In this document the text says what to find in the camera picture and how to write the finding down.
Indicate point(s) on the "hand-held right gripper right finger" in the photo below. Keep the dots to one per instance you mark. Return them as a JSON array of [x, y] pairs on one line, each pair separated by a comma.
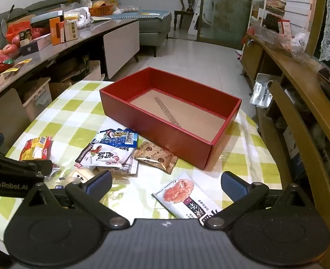
[[232, 186]]

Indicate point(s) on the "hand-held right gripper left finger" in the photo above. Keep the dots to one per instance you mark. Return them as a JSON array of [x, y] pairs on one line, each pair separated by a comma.
[[100, 183]]

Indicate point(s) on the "red yellow snack packet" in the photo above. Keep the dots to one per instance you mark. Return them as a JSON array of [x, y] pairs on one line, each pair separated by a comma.
[[36, 148]]

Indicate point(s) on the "clear bread bun packet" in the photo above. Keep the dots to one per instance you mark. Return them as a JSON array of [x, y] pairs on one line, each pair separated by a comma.
[[81, 173]]

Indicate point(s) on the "white red date snack packet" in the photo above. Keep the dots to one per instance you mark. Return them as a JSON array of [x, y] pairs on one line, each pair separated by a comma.
[[100, 157]]

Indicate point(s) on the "white wafer packet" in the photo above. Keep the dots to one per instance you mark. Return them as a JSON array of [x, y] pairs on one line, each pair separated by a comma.
[[125, 150]]

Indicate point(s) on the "blue snack packet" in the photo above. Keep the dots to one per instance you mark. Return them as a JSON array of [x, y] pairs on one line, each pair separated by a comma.
[[114, 136]]

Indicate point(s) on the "white packet with orange picture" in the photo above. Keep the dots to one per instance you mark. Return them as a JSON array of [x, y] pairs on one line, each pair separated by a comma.
[[181, 193]]

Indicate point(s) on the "golden brown snack packet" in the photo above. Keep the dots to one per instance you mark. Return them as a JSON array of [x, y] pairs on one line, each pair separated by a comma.
[[153, 155]]

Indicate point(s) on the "red cardboard box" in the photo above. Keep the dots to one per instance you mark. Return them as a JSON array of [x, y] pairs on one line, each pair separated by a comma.
[[142, 117]]

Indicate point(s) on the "green white checked tablecloth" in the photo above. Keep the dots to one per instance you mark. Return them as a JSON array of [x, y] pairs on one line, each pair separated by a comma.
[[69, 109]]

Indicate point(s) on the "yellow packets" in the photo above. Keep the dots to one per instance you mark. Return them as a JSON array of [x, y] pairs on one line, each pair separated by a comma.
[[16, 67]]

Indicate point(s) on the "red fruit bag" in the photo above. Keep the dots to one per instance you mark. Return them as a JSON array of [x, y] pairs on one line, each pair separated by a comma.
[[1, 63]]

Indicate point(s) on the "silver foil bag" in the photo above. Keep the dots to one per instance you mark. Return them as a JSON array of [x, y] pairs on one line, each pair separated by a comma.
[[261, 91]]

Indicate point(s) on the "flat white grey box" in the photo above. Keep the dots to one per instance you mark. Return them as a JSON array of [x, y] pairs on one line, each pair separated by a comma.
[[34, 46]]

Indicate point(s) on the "red packaging bag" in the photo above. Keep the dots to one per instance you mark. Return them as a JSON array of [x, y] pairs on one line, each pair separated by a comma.
[[19, 29]]

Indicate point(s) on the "dark round paddle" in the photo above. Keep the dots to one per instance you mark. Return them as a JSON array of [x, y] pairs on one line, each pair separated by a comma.
[[4, 26]]

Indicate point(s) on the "wooden shelf unit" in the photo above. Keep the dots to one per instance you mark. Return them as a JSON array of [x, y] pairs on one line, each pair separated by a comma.
[[299, 89]]

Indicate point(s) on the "orange box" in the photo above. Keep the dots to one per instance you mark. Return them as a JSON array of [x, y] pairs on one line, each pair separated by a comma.
[[56, 32]]

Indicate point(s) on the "long black box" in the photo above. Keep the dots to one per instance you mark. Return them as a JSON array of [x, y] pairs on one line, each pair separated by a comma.
[[46, 19]]

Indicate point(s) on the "cream box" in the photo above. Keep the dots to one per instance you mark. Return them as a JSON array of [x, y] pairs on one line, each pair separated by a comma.
[[71, 30]]

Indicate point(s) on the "white plastic bag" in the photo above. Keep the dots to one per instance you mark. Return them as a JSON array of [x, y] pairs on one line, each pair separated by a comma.
[[79, 16]]

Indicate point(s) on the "clear plastic bags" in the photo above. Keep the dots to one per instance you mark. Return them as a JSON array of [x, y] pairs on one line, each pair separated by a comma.
[[280, 40]]

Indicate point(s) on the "grey sofa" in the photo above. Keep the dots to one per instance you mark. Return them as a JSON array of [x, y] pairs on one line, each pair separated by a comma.
[[153, 33]]

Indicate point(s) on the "orange basket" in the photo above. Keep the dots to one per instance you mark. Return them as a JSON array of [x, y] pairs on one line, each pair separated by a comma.
[[102, 11]]

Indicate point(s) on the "blue sofa mat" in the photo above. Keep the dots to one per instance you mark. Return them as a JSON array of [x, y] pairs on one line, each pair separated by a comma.
[[142, 14]]

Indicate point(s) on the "glass sliding door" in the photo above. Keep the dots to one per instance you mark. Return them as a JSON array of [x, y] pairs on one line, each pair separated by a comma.
[[229, 8]]

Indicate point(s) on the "dark wooden chair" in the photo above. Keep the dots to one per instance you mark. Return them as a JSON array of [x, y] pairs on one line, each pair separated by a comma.
[[188, 2]]

